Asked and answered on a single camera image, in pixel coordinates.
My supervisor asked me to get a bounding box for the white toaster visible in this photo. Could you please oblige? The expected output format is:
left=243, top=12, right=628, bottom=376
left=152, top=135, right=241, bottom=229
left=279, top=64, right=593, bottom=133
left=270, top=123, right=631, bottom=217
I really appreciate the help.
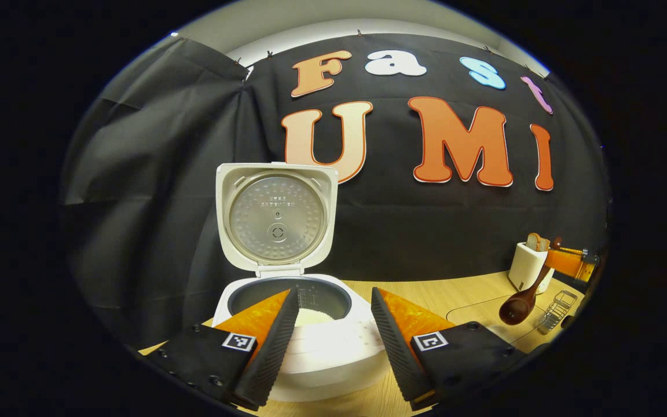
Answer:
left=508, top=242, right=555, bottom=294

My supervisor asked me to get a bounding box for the brown wooden spoon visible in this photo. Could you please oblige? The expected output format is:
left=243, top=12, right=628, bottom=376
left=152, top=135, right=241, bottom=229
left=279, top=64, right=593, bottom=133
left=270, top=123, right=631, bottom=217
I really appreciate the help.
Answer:
left=499, top=236, right=563, bottom=325

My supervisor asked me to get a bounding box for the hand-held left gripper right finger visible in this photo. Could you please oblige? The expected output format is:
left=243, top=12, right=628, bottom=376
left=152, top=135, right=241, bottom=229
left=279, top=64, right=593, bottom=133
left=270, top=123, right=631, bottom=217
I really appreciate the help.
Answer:
left=371, top=287, right=525, bottom=412

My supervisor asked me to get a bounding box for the clear plastic container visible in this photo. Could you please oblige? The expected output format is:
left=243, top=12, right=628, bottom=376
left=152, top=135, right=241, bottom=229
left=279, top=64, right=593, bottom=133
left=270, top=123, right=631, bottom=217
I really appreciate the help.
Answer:
left=445, top=291, right=545, bottom=343

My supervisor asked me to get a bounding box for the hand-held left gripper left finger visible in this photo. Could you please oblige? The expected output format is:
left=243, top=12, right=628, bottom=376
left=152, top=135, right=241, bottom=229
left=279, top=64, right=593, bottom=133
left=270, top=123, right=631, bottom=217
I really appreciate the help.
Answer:
left=145, top=288, right=300, bottom=412

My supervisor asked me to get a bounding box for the white rice cooker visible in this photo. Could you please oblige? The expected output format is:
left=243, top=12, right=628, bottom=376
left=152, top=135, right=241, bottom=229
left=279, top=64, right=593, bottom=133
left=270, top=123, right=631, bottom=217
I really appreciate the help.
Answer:
left=212, top=162, right=395, bottom=403

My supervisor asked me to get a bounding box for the white rice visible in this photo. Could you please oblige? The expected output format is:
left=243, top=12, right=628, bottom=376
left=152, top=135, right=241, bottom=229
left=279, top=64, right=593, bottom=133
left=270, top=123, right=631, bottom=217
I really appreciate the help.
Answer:
left=293, top=308, right=337, bottom=328

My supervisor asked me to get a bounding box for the black backdrop cloth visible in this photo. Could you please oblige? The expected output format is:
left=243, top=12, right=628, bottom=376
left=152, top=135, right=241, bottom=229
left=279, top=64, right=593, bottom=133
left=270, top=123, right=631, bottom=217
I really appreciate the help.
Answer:
left=58, top=32, right=611, bottom=351

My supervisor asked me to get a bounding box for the metal wire chopstick holder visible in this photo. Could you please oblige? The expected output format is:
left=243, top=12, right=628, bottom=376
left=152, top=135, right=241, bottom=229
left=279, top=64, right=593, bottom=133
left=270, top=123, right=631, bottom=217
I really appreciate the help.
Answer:
left=537, top=290, right=578, bottom=335

